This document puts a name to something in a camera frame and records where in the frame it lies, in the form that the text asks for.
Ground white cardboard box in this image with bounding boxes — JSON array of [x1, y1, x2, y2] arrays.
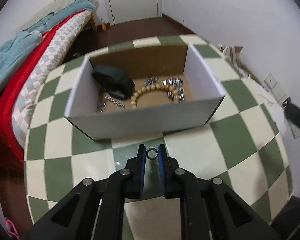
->
[[64, 44, 226, 140]]

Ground chunky silver chain bracelet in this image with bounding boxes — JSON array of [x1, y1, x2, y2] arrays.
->
[[162, 76, 186, 104]]

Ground white wall socket strip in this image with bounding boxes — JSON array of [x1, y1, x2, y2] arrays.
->
[[264, 73, 300, 139]]

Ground small bottle on floor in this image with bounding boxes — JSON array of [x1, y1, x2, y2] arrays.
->
[[101, 19, 107, 31]]

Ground bed with red sheet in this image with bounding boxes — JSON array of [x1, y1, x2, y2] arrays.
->
[[0, 0, 99, 170]]

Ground teal blue blanket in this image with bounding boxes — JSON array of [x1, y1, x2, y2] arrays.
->
[[0, 0, 97, 148]]

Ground wooden bead bracelet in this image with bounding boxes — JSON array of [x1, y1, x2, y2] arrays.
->
[[129, 83, 180, 110]]

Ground pink slippers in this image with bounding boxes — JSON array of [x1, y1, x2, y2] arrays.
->
[[5, 217, 20, 240]]

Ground black fitness band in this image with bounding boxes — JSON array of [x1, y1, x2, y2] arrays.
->
[[92, 64, 135, 100]]

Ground silver pearl bracelet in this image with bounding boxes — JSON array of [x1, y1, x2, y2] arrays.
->
[[97, 95, 126, 113]]

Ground black ring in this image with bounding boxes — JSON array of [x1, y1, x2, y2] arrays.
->
[[146, 147, 158, 160]]

